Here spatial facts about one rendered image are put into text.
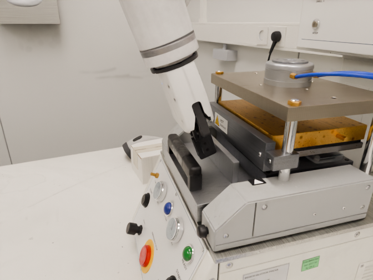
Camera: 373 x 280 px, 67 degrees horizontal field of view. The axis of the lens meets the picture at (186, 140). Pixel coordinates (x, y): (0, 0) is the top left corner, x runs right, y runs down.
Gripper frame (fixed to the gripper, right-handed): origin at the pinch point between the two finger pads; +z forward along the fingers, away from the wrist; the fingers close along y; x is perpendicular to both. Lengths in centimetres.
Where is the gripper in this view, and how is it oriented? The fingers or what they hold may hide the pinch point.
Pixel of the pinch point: (203, 145)
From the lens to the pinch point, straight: 49.6
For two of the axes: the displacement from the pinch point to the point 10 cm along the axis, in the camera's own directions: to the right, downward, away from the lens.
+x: 9.0, -4.1, 1.1
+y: 2.8, 3.7, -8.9
